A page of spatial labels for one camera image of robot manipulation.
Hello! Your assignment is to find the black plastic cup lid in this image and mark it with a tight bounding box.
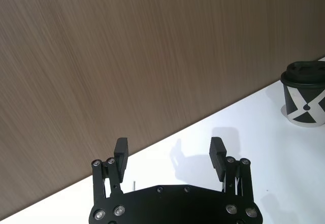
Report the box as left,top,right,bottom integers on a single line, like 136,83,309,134
280,60,325,86

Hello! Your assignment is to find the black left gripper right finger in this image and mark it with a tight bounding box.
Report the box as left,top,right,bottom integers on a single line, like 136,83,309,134
209,137,263,222

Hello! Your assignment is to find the black and white paper cup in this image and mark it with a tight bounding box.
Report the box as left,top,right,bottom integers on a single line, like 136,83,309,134
280,79,325,127

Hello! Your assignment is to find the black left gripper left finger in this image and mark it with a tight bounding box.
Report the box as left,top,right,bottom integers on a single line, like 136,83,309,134
88,137,129,222

